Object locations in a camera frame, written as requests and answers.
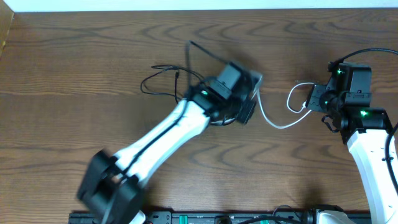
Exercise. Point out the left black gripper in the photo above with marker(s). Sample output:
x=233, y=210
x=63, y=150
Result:
x=247, y=109

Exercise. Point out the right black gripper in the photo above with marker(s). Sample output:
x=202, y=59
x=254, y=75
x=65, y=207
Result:
x=312, y=102

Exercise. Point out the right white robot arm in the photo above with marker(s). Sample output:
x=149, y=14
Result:
x=369, y=136

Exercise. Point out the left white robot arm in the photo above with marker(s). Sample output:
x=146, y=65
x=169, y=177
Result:
x=113, y=186

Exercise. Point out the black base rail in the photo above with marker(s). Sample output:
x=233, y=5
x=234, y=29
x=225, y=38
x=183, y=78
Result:
x=170, y=216

